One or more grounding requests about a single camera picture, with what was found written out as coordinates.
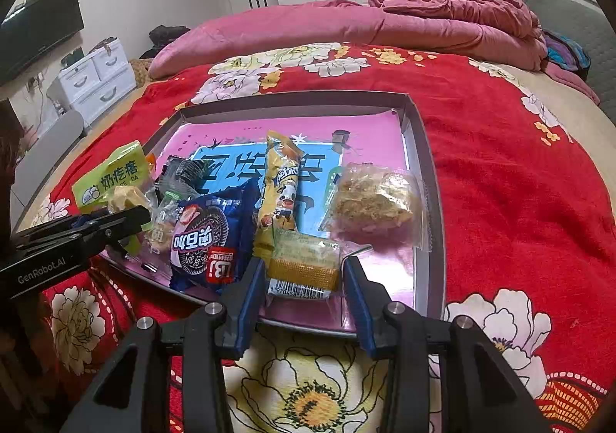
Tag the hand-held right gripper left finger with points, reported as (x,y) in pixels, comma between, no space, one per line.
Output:
(250,308)

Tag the orange rice cracker packet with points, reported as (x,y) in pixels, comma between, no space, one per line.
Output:
(303,264)

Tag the clear packet with crumbly cake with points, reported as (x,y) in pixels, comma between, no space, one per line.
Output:
(375,202)

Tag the blue cookie packet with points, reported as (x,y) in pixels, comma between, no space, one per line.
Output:
(207,240)

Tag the grey foam mat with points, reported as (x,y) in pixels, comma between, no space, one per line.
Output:
(596,57)

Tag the brown fuzzy blanket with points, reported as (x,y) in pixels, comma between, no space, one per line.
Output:
(139,71)

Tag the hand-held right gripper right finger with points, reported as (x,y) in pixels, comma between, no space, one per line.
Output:
(358,308)

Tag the green candy packet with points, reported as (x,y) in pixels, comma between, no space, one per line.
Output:
(115,173)

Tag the dark clothes pile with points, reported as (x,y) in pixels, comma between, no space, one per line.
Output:
(168,36)

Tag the black snack packet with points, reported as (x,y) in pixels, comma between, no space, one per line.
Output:
(185,171)

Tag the red floral blanket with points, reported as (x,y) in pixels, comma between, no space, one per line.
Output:
(505,149)

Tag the yellow long snack packet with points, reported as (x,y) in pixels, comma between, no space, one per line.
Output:
(279,192)

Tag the black flat television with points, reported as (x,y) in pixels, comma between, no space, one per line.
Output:
(38,33)

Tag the pink quilt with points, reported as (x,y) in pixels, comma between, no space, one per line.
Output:
(457,14)
(264,33)

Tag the colourful striped cloth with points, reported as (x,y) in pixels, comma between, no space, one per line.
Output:
(565,53)

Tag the white drawer cabinet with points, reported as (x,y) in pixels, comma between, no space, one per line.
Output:
(96,77)

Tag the clear packet with round snack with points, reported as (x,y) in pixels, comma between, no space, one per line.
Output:
(161,221)

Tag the grey shallow box tray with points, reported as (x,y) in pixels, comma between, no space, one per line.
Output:
(428,173)

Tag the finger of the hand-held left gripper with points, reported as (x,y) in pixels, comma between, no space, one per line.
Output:
(62,226)
(120,223)

